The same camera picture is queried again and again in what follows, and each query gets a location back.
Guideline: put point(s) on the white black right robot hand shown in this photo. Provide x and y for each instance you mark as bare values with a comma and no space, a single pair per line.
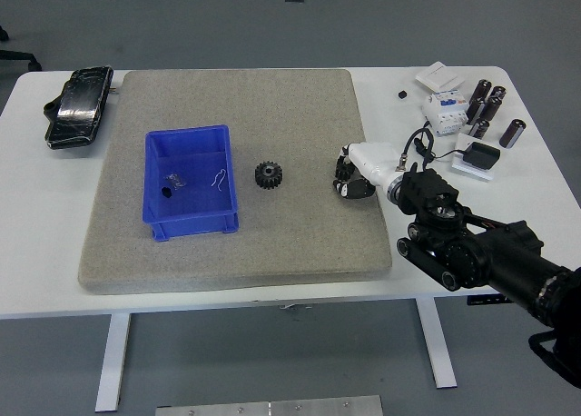
370,158

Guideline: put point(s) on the large black gear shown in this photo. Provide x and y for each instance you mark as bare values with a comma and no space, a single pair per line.
268,176

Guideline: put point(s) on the blue plastic box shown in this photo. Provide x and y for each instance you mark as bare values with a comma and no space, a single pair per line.
195,198

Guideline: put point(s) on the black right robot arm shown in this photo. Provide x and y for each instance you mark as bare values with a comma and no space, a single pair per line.
499,252

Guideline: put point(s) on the small black nut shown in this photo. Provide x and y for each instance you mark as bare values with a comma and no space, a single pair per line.
166,191

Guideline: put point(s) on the small black cube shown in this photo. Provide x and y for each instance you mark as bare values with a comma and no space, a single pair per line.
402,94

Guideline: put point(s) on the white circuit breaker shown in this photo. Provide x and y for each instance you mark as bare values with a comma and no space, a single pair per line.
444,114

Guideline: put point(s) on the white flat block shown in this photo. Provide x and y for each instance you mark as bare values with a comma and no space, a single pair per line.
460,141

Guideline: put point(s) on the black power adapter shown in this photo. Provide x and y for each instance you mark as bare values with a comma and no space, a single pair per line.
482,155

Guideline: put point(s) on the dark brown capacitor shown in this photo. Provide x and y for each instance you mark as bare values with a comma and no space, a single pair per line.
491,109
481,91
513,133
479,129
475,110
498,93

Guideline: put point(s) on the grey-brown mat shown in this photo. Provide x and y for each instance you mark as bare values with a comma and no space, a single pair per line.
281,234

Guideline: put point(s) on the black table control panel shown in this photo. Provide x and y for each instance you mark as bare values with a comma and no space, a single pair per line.
481,300

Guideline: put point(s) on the small clear plastic bag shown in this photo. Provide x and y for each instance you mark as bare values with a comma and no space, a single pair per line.
175,181

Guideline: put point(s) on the white table leg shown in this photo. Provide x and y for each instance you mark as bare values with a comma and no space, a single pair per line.
112,361
436,343

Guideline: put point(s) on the grey metal plate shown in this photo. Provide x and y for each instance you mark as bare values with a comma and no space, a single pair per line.
268,407

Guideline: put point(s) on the black wrapped device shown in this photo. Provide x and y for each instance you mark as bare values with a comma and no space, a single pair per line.
77,107

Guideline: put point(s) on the black chair base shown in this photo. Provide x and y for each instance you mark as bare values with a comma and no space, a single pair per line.
18,56

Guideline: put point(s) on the white switch plate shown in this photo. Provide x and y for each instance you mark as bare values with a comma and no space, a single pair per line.
439,76

